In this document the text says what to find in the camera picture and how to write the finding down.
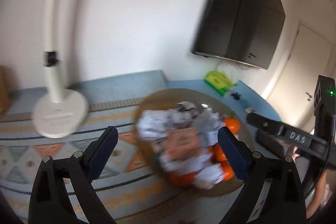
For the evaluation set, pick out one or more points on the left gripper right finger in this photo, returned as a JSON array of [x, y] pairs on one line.
[[237, 153]]

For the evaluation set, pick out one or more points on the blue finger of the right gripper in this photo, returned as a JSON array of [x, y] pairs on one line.
[[264, 123]]

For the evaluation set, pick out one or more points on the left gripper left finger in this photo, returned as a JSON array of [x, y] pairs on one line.
[[98, 153]]

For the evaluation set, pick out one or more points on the orange mandarin with stem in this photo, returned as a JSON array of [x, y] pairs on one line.
[[218, 154]]

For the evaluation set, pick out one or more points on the orange mandarin front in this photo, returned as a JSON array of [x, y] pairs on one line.
[[231, 125]]

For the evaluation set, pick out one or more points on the orange snack bag plush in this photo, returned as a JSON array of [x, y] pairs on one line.
[[182, 143]]

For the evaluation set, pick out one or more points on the paper ball back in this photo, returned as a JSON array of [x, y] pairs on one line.
[[193, 164]]

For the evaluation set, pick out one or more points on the white paper ball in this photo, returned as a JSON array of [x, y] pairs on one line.
[[207, 125]]

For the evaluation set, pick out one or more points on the white door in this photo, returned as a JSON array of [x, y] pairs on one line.
[[292, 95]]

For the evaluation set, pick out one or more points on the patterned blue table mat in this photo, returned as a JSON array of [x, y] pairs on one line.
[[129, 187]]

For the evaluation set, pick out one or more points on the white desk lamp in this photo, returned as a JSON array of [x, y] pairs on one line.
[[61, 111]]

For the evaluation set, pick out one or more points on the green tissue box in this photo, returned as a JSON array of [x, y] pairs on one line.
[[219, 82]]

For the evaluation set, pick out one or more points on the brown kraft pen container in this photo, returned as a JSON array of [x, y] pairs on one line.
[[4, 94]]

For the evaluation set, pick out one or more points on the black wall television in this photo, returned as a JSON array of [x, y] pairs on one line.
[[242, 31]]

